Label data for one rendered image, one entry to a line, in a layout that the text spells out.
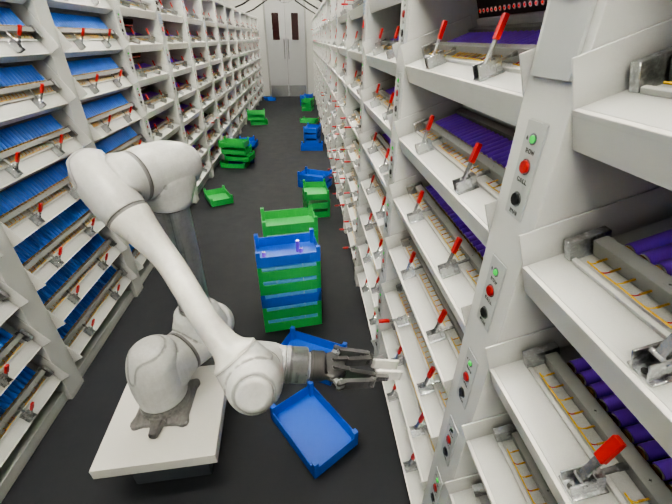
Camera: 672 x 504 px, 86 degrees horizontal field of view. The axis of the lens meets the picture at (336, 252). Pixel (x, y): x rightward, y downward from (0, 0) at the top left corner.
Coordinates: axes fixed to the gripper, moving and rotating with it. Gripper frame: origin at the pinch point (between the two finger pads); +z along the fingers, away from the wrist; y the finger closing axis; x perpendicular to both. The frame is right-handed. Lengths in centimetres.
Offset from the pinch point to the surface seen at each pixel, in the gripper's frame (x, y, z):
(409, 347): -7.4, -15.8, 12.4
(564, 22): 75, 21, -3
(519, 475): 14.1, 33.6, 12.1
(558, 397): 32.7, 32.9, 9.9
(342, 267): -57, -137, 11
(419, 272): 13.6, -26.6, 12.7
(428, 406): -7.6, 4.9, 12.1
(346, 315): -58, -88, 9
